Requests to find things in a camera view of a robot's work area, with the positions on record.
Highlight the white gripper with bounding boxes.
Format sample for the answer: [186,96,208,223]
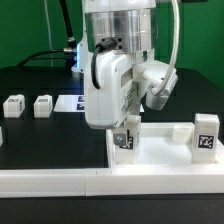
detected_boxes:
[84,51,141,146]

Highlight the white square table top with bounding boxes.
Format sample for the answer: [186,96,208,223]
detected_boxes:
[106,123,224,167]

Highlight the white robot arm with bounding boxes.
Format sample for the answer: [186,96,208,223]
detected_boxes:
[81,0,156,147]

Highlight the white sheet with tags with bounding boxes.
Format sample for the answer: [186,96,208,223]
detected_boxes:
[53,94,145,113]

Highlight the white front obstacle bar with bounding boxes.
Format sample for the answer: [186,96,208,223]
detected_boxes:
[0,165,224,198]

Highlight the white block at left edge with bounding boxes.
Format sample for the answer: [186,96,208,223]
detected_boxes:
[0,127,3,147]

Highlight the black cable bundle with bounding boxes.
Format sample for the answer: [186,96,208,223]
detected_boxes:
[16,0,78,69]

